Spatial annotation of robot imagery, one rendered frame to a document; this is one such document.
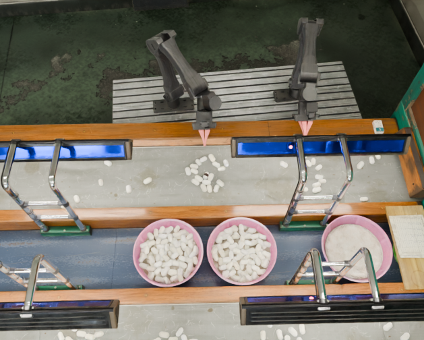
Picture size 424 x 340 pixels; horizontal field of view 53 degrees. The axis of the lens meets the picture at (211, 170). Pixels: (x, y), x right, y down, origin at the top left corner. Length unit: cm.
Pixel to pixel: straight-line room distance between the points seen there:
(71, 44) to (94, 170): 178
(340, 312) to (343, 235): 53
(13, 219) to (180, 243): 67
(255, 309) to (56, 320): 56
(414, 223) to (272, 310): 80
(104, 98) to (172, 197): 147
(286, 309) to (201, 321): 44
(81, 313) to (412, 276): 116
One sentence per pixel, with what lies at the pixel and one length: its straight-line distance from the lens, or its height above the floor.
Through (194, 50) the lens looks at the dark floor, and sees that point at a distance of 330.
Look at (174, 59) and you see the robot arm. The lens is 175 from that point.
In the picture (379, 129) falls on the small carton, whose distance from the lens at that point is 200.
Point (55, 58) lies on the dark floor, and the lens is 344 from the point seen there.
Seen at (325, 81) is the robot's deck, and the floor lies 67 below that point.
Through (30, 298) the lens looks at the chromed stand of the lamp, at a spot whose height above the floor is 112.
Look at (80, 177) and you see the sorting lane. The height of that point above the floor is 74.
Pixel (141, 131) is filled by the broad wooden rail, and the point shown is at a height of 76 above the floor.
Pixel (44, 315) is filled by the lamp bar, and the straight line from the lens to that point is 131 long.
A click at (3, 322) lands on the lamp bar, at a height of 108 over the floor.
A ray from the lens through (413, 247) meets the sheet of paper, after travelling 179.
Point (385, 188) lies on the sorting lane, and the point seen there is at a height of 74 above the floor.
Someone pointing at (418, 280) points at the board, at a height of 78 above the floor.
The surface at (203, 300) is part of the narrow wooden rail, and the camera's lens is 158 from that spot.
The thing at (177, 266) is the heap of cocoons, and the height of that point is 72.
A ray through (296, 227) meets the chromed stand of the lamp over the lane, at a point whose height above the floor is 71.
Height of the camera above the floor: 231
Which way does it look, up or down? 60 degrees down
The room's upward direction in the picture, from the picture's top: straight up
